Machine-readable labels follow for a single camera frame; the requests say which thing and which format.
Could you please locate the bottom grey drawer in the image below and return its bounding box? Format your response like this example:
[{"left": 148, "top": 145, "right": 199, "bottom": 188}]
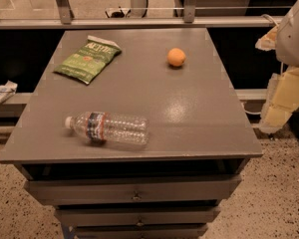
[{"left": 76, "top": 224, "right": 207, "bottom": 239}]

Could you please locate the middle grey drawer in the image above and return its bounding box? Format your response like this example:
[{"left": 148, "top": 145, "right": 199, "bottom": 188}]
[{"left": 55, "top": 206, "right": 220, "bottom": 227}]

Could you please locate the top grey drawer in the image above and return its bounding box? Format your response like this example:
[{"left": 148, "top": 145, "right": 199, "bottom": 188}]
[{"left": 24, "top": 175, "right": 241, "bottom": 206}]

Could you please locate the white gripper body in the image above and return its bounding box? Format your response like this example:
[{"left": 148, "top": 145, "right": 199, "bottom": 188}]
[{"left": 276, "top": 0, "right": 299, "bottom": 67}]

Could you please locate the metal rail frame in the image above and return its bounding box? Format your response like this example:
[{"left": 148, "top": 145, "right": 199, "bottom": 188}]
[{"left": 0, "top": 0, "right": 296, "bottom": 30}]

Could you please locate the orange fruit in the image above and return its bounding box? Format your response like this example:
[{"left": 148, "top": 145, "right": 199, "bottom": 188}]
[{"left": 167, "top": 48, "right": 186, "bottom": 67}]

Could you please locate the grey drawer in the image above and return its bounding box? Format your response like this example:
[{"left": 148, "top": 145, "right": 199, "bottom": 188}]
[
  {"left": 24, "top": 175, "right": 241, "bottom": 206},
  {"left": 76, "top": 224, "right": 207, "bottom": 239},
  {"left": 55, "top": 206, "right": 220, "bottom": 227}
]

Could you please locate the green chip bag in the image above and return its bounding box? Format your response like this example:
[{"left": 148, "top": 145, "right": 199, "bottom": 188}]
[{"left": 54, "top": 35, "right": 122, "bottom": 85}]

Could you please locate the grey drawer cabinet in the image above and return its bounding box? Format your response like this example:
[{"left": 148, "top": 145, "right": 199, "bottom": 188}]
[{"left": 0, "top": 29, "right": 261, "bottom": 239}]

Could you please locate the white cable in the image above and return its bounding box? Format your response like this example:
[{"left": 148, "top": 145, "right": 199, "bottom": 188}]
[{"left": 242, "top": 102, "right": 264, "bottom": 116}]

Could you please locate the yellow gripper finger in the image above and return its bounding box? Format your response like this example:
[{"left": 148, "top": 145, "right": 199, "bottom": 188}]
[
  {"left": 255, "top": 26, "right": 278, "bottom": 51},
  {"left": 259, "top": 66, "right": 299, "bottom": 134}
]

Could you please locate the clear plastic water bottle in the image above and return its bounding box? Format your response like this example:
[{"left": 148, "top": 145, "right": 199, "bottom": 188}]
[{"left": 65, "top": 112, "right": 149, "bottom": 145}]

